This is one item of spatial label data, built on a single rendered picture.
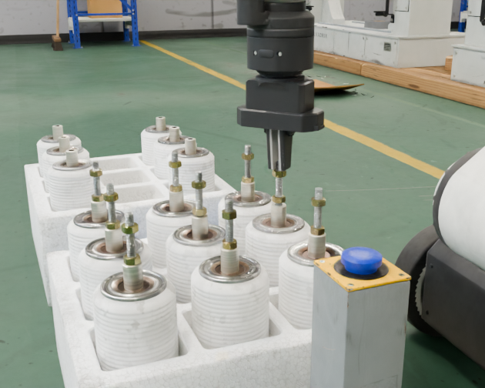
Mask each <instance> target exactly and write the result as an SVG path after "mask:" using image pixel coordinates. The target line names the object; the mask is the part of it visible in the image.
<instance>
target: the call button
mask: <svg viewBox="0 0 485 388"><path fill-rule="evenodd" d="M382 261H383V256H382V255H381V254H380V253H379V252H378V251H376V250H375V249H371V248H367V247H351V248H348V249H345V250H344V251H342V253H341V263H342V264H343V265H344V266H345V269H346V270H347V271H349V272H351V273H355V274H360V275H367V274H372V273H374V272H376V271H377V268H379V267H380V266H381V265H382Z"/></svg>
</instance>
